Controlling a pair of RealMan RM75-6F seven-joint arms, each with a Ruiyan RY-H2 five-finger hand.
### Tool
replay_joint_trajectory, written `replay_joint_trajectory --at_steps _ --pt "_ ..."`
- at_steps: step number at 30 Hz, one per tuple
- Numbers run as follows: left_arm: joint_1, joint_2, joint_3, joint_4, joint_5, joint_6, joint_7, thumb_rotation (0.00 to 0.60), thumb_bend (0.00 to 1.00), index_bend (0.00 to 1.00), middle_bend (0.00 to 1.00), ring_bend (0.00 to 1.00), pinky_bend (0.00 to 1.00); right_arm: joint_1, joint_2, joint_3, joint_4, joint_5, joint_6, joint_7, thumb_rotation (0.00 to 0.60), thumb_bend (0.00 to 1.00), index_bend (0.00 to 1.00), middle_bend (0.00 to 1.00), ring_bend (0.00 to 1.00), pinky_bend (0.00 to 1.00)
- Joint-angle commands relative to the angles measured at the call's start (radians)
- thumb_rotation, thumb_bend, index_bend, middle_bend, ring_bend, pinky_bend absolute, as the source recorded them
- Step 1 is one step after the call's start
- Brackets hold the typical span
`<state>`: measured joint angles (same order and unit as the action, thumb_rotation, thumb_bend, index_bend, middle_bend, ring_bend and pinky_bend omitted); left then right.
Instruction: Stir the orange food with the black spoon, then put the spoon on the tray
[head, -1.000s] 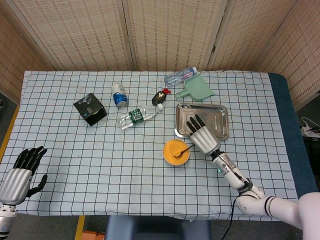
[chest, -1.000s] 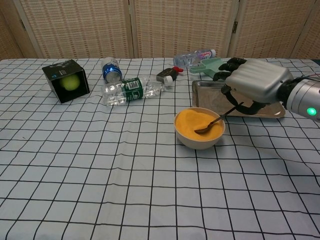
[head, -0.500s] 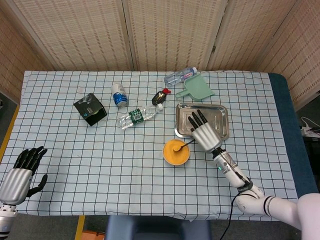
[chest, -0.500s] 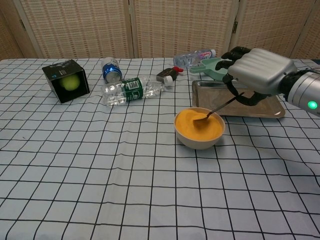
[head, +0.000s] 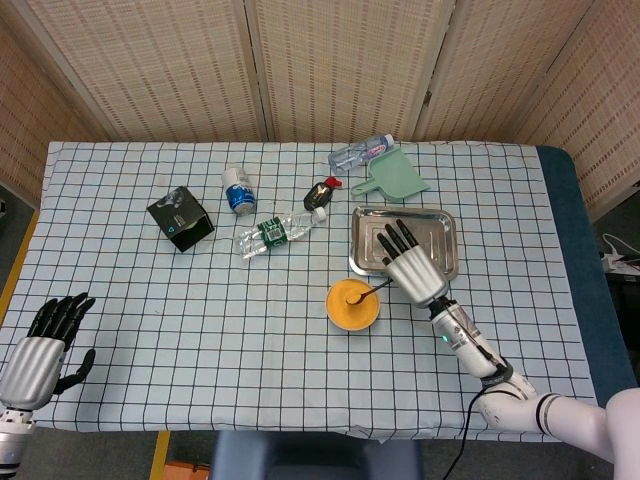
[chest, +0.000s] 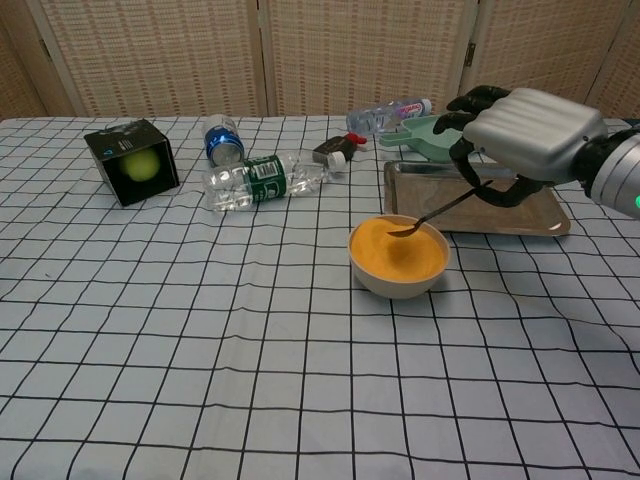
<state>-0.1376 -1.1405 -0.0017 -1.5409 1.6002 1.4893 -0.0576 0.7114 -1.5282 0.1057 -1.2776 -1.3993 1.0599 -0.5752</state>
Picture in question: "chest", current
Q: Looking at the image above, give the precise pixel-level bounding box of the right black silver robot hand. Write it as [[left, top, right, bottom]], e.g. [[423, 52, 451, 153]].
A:
[[432, 85, 609, 209]]

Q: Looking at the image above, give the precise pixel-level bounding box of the black spoon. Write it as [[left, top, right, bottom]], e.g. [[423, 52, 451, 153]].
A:
[[386, 179, 494, 239]]

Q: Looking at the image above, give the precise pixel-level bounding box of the stainless steel tray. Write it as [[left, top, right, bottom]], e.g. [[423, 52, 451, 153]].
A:
[[382, 159, 572, 237]]

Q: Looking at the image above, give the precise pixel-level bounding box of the white bowl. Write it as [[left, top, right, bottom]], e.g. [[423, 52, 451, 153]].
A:
[[347, 213, 453, 300]]

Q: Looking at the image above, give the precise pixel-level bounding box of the green plastic dustpan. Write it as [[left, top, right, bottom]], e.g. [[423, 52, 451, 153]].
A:
[[378, 117, 481, 163]]

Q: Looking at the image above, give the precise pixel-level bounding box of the clear bottle pink label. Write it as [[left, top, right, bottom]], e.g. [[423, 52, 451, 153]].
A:
[[345, 98, 434, 135]]

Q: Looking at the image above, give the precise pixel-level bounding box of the woven folding screen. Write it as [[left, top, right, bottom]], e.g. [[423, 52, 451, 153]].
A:
[[0, 0, 640, 121]]

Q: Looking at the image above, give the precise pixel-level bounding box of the small black bottle red cap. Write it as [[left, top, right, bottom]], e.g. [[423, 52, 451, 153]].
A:
[[312, 132, 369, 164]]

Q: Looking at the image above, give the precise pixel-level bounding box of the clear bottle green label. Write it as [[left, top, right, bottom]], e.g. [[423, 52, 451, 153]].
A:
[[201, 150, 347, 215]]

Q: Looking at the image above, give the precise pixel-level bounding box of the small white blue bottle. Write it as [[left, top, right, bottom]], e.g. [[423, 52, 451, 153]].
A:
[[202, 114, 246, 168]]

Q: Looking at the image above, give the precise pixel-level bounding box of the yellow-green tennis ball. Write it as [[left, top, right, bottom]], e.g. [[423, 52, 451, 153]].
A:
[[119, 151, 162, 182]]

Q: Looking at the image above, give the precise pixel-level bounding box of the blue checked tablecloth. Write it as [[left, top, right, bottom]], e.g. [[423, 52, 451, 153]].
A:
[[0, 115, 640, 480]]

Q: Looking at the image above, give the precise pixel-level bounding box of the black cardboard box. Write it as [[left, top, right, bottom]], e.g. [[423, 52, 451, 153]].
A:
[[83, 118, 181, 207]]

